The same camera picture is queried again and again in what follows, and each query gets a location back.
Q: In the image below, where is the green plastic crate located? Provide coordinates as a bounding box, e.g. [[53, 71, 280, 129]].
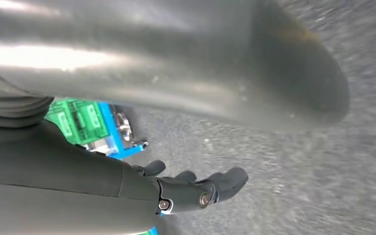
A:
[[66, 100, 111, 145], [45, 99, 77, 139]]

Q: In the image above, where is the blue steel shelf rack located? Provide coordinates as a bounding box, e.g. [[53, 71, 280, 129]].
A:
[[91, 102, 160, 235]]

